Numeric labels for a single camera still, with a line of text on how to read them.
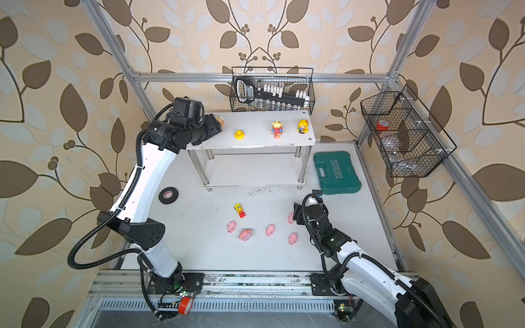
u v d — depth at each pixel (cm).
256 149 74
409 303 40
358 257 52
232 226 87
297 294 74
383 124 81
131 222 43
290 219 89
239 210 92
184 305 67
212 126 64
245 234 82
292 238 84
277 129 71
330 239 61
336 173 101
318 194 72
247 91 87
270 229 87
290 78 91
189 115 53
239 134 74
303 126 74
